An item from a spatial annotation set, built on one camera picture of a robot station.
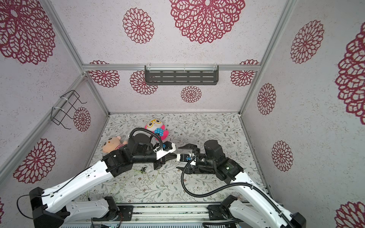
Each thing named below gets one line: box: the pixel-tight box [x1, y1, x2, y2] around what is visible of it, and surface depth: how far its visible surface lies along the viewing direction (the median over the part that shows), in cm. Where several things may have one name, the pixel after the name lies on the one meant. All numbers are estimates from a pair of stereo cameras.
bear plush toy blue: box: [102, 135, 128, 154], surface depth 94 cm
